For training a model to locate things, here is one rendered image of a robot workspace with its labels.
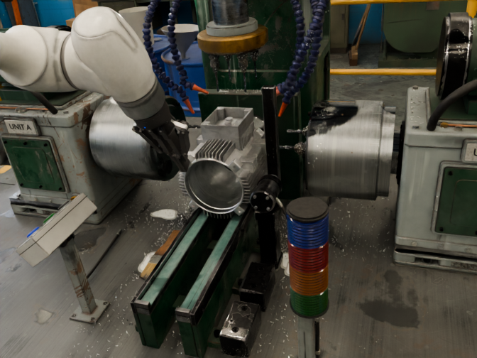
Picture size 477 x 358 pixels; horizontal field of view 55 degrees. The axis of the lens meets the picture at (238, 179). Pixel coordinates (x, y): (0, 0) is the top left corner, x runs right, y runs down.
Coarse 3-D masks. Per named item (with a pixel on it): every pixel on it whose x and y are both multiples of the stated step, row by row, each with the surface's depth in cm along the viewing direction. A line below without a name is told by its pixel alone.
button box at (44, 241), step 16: (64, 208) 96; (80, 208) 99; (96, 208) 102; (48, 224) 91; (64, 224) 94; (80, 224) 97; (32, 240) 88; (48, 240) 90; (64, 240) 92; (32, 256) 90
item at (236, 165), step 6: (258, 132) 120; (258, 138) 121; (192, 156) 111; (234, 162) 106; (240, 162) 107; (234, 168) 106; (240, 168) 106; (192, 204) 116; (234, 210) 113; (240, 210) 112
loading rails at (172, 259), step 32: (192, 224) 115; (224, 224) 130; (256, 224) 125; (192, 256) 110; (224, 256) 102; (160, 288) 96; (192, 288) 95; (224, 288) 103; (160, 320) 97; (192, 320) 89; (192, 352) 94
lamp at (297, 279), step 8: (328, 264) 69; (296, 272) 68; (320, 272) 67; (328, 272) 70; (296, 280) 69; (304, 280) 68; (312, 280) 67; (320, 280) 68; (328, 280) 71; (296, 288) 69; (304, 288) 68; (312, 288) 68; (320, 288) 69
